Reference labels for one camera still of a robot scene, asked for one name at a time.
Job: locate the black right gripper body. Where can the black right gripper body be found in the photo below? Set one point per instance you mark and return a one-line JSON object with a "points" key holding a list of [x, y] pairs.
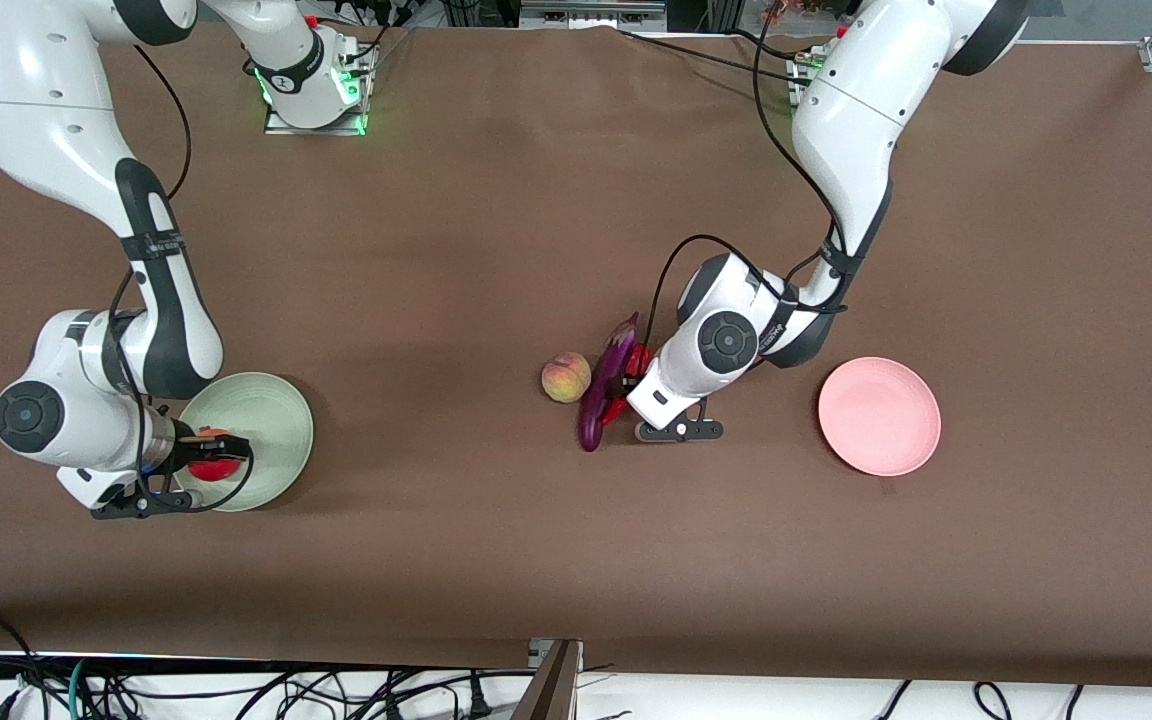
{"points": [[183, 455]]}

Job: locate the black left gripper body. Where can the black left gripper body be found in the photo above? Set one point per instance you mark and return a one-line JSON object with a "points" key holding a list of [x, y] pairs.
{"points": [[633, 377]]}

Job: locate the red apple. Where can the red apple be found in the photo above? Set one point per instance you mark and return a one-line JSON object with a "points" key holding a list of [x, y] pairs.
{"points": [[211, 468]]}

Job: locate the red chili pepper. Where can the red chili pepper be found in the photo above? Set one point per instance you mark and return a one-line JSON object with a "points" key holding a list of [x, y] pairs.
{"points": [[615, 410]]}

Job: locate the long purple eggplant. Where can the long purple eggplant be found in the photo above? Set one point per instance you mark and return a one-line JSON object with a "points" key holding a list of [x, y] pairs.
{"points": [[598, 400]]}

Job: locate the yellow pink peach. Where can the yellow pink peach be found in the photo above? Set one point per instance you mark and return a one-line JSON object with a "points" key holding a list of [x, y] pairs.
{"points": [[566, 378]]}

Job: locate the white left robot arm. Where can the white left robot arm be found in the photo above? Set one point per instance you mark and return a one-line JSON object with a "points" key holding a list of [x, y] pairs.
{"points": [[866, 120]]}

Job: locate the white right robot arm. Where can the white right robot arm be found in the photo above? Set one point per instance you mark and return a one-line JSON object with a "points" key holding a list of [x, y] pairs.
{"points": [[36, 100]]}

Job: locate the light green plate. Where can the light green plate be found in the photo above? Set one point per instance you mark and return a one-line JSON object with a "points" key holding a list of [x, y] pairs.
{"points": [[271, 410]]}

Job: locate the brown table cloth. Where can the brown table cloth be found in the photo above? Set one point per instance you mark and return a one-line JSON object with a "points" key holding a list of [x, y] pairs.
{"points": [[496, 220]]}

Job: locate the pink plate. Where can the pink plate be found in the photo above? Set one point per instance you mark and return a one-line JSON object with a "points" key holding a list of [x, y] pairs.
{"points": [[879, 416]]}

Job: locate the black power plug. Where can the black power plug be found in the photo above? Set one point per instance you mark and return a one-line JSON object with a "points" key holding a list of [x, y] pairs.
{"points": [[478, 700]]}

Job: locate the small orange object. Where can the small orange object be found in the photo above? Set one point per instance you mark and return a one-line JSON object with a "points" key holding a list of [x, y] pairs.
{"points": [[776, 12]]}

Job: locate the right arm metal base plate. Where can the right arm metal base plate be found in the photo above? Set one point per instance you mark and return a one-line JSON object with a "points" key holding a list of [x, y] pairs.
{"points": [[281, 128]]}

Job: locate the grey metal camera post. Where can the grey metal camera post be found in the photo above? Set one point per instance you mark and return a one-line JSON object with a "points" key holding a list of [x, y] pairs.
{"points": [[548, 685]]}

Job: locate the metal rail with sockets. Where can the metal rail with sockets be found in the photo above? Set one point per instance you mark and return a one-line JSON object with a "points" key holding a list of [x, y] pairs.
{"points": [[586, 18]]}

